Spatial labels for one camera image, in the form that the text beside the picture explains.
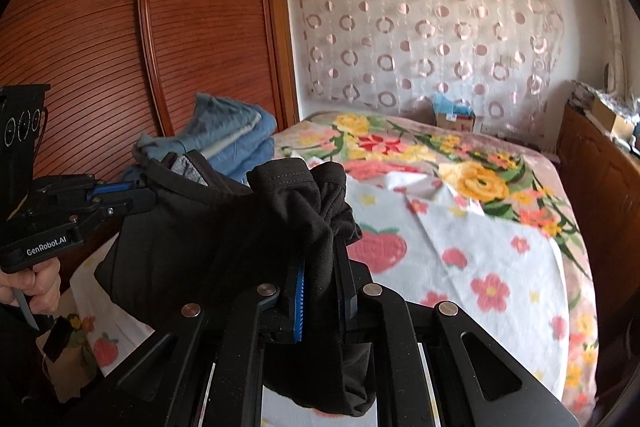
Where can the lace window curtain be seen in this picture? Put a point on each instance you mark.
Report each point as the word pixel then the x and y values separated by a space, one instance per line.
pixel 612 32

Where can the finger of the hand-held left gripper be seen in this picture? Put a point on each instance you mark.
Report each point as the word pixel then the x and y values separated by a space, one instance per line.
pixel 115 188
pixel 135 204

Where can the blue folded jeans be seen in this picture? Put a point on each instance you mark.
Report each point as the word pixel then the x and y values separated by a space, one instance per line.
pixel 250 147

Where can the floral blanket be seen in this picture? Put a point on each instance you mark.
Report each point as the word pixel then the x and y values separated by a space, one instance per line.
pixel 400 142

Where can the person's left hand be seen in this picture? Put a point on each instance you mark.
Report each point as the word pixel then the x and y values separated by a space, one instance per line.
pixel 40 287

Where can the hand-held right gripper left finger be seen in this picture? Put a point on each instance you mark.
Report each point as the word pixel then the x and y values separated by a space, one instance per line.
pixel 300 302

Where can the small cardboard box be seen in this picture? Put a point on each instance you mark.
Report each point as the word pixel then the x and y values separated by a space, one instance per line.
pixel 455 123

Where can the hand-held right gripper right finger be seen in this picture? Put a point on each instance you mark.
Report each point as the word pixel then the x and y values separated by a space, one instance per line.
pixel 345 309

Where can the black pants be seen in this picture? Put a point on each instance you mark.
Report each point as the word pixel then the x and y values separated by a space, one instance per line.
pixel 200 247

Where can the circle-patterned sheer curtain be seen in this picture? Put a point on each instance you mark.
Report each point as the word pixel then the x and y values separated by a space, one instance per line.
pixel 425 32

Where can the wooden cabinet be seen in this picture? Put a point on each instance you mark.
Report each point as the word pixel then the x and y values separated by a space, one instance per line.
pixel 600 187

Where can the strawberry print bed sheet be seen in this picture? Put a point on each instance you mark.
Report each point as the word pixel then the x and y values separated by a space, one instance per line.
pixel 475 257

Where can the grey-blue folded jeans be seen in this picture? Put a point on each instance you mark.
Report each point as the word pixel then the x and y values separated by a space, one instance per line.
pixel 220 112

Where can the large cardboard box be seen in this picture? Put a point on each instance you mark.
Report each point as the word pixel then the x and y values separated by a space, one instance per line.
pixel 611 117

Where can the wooden wardrobe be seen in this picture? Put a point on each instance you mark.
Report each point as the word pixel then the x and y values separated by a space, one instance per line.
pixel 100 32

